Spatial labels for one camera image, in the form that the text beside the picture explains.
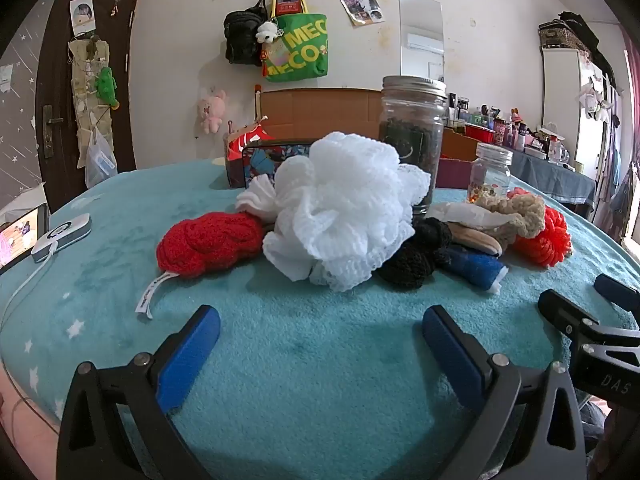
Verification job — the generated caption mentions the black bag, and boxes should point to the black bag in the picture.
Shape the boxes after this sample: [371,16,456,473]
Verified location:
[223,0,268,66]

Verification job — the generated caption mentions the large glass jar dark leaves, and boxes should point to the large glass jar dark leaves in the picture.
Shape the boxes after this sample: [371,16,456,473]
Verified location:
[378,75,447,217]

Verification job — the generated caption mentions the wall photos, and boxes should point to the wall photos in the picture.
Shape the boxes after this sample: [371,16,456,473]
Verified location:
[336,0,387,27]

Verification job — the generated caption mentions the cardboard box red lining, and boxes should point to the cardboard box red lining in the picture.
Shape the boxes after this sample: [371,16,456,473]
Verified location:
[226,87,482,191]

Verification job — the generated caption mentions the pink plush toy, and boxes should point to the pink plush toy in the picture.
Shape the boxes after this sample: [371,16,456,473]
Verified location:
[197,89,227,136]

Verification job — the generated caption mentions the black knitted yarn bundle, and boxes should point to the black knitted yarn bundle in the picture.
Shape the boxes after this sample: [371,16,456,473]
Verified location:
[376,217,453,292]

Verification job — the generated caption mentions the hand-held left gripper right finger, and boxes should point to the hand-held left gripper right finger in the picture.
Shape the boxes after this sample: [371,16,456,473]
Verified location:
[421,305,586,480]

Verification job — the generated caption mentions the person's right forearm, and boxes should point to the person's right forearm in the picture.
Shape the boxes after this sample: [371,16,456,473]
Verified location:
[582,395,640,480]

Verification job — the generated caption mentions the red plastic bin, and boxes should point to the red plastic bin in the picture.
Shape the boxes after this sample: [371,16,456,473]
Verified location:
[465,125,497,145]

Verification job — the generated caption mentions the green tote bag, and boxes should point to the green tote bag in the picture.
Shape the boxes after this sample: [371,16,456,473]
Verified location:
[262,0,330,83]

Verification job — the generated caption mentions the black garment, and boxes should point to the black garment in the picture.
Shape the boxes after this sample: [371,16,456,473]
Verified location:
[557,10,626,93]

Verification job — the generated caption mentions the smartphone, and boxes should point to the smartphone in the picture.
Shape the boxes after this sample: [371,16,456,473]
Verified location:
[0,204,51,276]

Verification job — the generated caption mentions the door picture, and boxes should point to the door picture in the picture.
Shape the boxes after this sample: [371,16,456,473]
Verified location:
[70,0,97,36]

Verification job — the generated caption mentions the colourful patterned box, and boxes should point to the colourful patterned box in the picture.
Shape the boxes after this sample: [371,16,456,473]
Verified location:
[226,138,321,191]

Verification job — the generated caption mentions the green plush toy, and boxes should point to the green plush toy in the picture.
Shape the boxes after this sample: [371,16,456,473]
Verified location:
[95,66,121,111]

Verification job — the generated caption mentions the white nonwoven cloth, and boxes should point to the white nonwoven cloth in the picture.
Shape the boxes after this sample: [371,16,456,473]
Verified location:
[425,203,506,228]

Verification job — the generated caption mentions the clear plastic bag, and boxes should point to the clear plastic bag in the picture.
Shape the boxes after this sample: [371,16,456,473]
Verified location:
[84,127,118,190]

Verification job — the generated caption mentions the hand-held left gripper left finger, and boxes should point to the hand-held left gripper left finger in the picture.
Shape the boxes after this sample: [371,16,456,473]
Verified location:
[56,304,222,480]

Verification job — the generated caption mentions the white mesh bath pouf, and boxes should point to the white mesh bath pouf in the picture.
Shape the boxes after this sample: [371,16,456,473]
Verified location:
[262,131,432,293]

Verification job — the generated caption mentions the metal door handle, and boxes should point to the metal door handle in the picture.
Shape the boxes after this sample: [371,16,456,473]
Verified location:
[42,105,65,160]

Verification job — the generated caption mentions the dark brown door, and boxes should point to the dark brown door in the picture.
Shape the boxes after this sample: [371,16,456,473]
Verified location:
[37,0,140,198]

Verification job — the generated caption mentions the beige hanging organizer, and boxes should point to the beige hanging organizer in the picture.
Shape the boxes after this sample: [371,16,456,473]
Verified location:
[67,37,112,170]

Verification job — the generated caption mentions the tan round powder puff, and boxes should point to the tan round powder puff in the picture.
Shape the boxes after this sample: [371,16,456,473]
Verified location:
[447,223,505,259]

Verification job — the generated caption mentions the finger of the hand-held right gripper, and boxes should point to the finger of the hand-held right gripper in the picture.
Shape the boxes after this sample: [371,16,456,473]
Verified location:
[594,274,640,313]
[537,289,640,347]

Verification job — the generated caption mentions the small glass jar gold beads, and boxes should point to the small glass jar gold beads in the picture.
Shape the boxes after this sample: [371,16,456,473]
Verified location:
[467,142,514,206]

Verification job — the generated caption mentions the cluttered side table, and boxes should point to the cluttered side table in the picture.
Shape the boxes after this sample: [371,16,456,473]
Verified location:
[447,92,576,166]

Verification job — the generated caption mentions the blue sponge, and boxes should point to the blue sponge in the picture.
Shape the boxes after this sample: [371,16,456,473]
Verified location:
[440,245,510,293]

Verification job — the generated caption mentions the white wardrobe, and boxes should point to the white wardrobe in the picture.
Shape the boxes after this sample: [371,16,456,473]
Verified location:
[542,42,626,196]

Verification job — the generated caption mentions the white fluffy plush piece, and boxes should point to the white fluffy plush piece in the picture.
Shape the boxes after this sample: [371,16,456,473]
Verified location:
[235,176,281,223]

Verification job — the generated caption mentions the white power bank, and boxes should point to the white power bank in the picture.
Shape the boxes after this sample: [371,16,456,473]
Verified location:
[31,213,92,264]

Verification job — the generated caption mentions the wall mirror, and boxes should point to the wall mirror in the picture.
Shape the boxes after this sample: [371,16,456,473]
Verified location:
[398,0,445,82]

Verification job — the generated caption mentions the hanging clothes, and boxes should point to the hanging clothes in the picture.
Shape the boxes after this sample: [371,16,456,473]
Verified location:
[597,150,640,241]

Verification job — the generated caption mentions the red knitted yarn bundle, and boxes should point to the red knitted yarn bundle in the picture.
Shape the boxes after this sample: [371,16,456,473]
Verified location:
[135,211,266,320]

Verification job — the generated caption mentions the beige crochet scrunchie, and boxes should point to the beige crochet scrunchie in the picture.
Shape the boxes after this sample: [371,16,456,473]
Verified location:
[472,194,547,251]

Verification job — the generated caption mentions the patterned suitcase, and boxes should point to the patterned suitcase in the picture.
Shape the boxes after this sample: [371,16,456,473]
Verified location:
[538,19,593,53]

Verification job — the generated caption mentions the white cable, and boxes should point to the white cable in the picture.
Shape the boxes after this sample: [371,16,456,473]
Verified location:
[0,255,51,333]

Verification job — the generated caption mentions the orange chunky knit ball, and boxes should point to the orange chunky knit ball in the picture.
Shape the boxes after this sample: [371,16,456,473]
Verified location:
[506,187,572,268]

